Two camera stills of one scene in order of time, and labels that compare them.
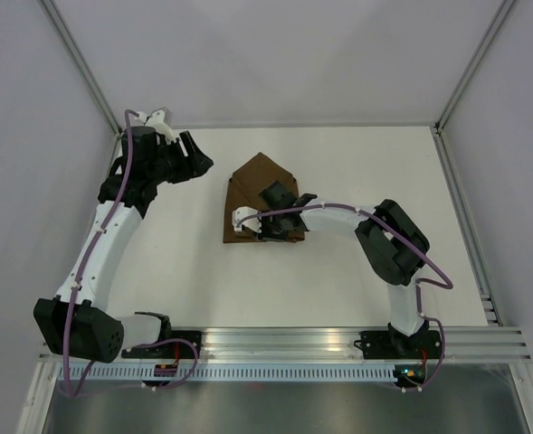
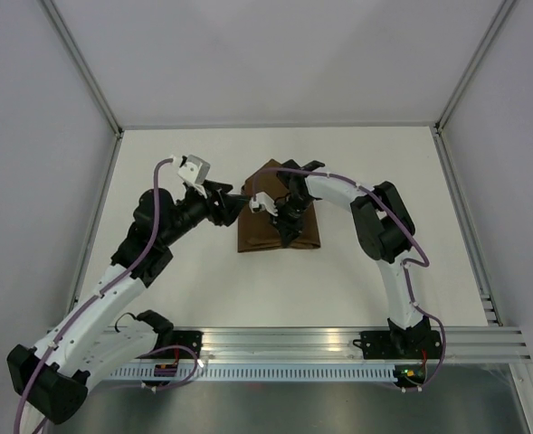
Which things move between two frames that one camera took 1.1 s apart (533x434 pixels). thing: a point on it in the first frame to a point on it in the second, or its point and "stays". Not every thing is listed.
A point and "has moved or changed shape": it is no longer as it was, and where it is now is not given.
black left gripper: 191,166 to 230,204
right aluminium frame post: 440,143 stays
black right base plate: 385,345 stays
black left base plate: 169,349 stays
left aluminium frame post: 79,55 stays
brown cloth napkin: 245,184 has moved or changed shape
